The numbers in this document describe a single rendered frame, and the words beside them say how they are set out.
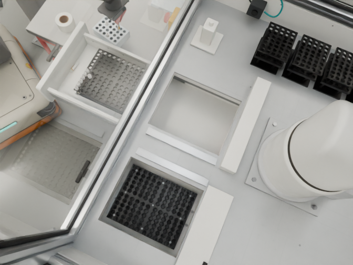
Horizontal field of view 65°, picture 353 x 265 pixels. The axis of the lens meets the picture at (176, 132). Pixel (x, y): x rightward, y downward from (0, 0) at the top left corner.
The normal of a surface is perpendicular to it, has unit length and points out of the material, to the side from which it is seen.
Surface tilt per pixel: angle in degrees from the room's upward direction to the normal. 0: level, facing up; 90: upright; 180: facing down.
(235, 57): 0
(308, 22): 90
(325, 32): 90
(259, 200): 0
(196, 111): 0
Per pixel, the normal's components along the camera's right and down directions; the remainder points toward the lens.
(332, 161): -0.38, 0.75
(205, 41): -0.42, 0.87
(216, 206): 0.05, -0.27
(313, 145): -0.98, -0.21
